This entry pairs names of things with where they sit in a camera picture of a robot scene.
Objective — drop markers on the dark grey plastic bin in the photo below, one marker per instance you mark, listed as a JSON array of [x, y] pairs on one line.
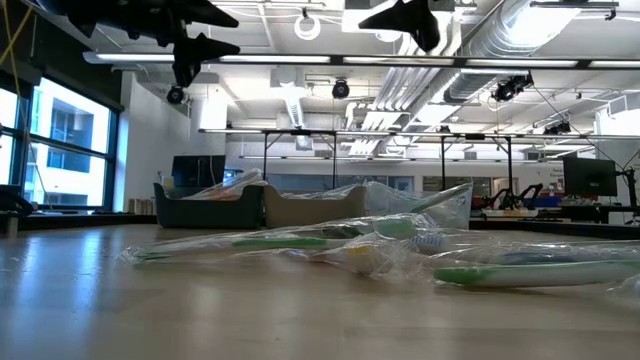
[[200, 210]]

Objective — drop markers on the black monitor on arm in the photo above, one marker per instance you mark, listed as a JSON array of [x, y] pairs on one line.
[[590, 176]]

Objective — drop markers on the black monitor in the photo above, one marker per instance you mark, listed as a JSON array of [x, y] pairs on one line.
[[197, 171]]

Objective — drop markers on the green cloth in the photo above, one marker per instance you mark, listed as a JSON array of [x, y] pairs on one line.
[[345, 231]]

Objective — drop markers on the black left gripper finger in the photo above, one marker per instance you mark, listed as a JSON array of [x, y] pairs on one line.
[[210, 15], [200, 52]]

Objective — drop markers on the light grey plastic bin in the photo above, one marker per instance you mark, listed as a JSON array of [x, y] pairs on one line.
[[315, 210]]

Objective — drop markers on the black overhead rig frame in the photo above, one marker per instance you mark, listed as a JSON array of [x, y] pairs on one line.
[[300, 132]]

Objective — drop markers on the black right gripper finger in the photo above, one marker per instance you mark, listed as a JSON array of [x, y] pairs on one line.
[[395, 17], [430, 37]]

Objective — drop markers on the silver ventilation duct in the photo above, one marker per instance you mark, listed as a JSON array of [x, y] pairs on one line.
[[470, 85]]

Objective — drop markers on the black background robot arm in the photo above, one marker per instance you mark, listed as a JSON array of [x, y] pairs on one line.
[[515, 197]]

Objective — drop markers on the clear plastic bin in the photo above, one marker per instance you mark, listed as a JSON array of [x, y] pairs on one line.
[[382, 202]]

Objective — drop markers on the orange toothbrush in clear wrap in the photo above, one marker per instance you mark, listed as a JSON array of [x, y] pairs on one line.
[[367, 257]]

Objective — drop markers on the long white light bar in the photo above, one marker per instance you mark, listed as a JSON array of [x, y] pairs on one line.
[[275, 59]]

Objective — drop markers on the small wooden crate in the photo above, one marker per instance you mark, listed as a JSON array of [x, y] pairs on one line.
[[142, 206]]

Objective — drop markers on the black mounted camera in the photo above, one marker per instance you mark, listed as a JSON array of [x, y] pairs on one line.
[[340, 89], [175, 95], [510, 89], [557, 128]]

